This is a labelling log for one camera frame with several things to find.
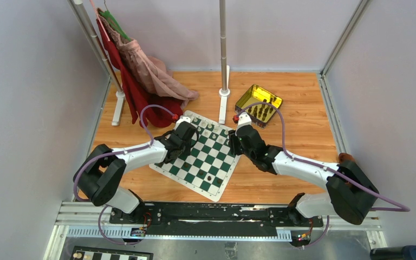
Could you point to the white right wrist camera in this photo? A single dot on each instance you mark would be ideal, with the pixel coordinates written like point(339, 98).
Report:
point(244, 119)

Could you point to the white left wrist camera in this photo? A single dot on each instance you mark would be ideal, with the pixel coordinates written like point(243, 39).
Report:
point(181, 120)

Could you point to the red cloth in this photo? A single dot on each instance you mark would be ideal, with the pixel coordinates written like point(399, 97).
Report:
point(158, 111)

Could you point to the centre metal rack pole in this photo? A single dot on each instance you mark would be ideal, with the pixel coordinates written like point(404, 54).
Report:
point(224, 92)

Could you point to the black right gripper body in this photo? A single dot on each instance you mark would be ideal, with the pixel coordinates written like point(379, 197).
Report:
point(237, 148)

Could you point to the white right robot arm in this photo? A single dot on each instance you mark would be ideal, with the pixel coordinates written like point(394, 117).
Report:
point(348, 191)

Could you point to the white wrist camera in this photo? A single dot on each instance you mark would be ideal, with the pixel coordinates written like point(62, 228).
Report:
point(244, 119)
point(181, 120)

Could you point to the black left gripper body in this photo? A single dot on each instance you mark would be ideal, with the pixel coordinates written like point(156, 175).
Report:
point(186, 149)

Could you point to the brown cloth at right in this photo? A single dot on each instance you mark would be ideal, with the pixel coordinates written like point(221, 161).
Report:
point(346, 157)

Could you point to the left metal rack pole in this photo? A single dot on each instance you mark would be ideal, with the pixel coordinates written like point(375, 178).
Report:
point(83, 18)

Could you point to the yellow tin box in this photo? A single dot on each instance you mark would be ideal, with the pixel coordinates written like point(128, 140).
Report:
point(257, 102)

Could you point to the pink cloth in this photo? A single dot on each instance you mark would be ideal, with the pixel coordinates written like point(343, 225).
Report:
point(149, 71)

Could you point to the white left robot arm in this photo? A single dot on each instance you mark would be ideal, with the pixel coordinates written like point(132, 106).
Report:
point(100, 175)

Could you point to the green white chess mat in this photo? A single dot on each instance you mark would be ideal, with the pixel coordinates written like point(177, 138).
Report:
point(210, 153)

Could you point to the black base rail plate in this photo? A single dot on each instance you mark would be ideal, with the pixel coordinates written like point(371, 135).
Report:
point(214, 219)

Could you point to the metal rack pole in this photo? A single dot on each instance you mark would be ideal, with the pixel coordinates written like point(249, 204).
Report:
point(224, 92)
point(83, 18)

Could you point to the green cloth on hanger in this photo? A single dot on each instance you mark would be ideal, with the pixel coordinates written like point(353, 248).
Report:
point(113, 23)

